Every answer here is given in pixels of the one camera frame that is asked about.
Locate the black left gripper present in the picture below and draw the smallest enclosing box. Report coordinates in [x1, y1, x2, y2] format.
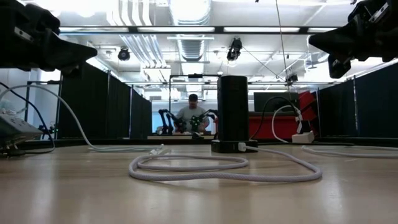
[0, 0, 98, 78]

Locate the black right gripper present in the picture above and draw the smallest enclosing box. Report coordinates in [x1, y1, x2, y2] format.
[308, 0, 398, 79]

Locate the white power strip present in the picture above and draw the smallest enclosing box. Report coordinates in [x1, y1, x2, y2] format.
[291, 130, 315, 144]

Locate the light blue USB cable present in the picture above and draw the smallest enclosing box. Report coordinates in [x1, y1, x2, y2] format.
[0, 83, 166, 156]

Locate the black tower power strip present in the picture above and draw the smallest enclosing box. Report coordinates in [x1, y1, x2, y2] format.
[211, 75, 259, 154]

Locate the black partition curtain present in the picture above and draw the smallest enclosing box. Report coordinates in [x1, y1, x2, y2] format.
[60, 63, 110, 139]
[129, 86, 153, 139]
[354, 60, 398, 138]
[107, 70, 132, 139]
[317, 79, 358, 138]

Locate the black ceiling spotlight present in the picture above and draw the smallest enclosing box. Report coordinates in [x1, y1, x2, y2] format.
[117, 45, 131, 62]
[285, 72, 299, 85]
[226, 37, 244, 62]

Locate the red crate stack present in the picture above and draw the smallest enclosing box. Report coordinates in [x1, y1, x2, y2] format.
[297, 90, 319, 135]

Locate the black monitor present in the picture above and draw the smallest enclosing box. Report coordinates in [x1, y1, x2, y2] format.
[253, 91, 300, 113]

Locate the red storage box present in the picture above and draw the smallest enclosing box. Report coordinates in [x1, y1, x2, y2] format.
[248, 110, 302, 139]

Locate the person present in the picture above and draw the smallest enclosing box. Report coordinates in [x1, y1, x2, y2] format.
[174, 93, 210, 134]

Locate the background wooden table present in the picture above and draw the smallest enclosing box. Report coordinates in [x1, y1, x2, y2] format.
[146, 134, 215, 140]

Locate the black background rig frame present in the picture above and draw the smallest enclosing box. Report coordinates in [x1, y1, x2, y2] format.
[24, 80, 62, 138]
[168, 73, 220, 126]

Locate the black aluminium table frame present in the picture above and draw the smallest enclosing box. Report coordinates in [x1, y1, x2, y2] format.
[18, 137, 398, 147]

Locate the thin black cable with connector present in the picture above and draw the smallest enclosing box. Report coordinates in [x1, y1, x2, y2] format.
[0, 81, 57, 157]

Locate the silver ventilation duct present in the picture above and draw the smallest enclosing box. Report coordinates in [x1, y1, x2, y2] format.
[169, 0, 213, 62]

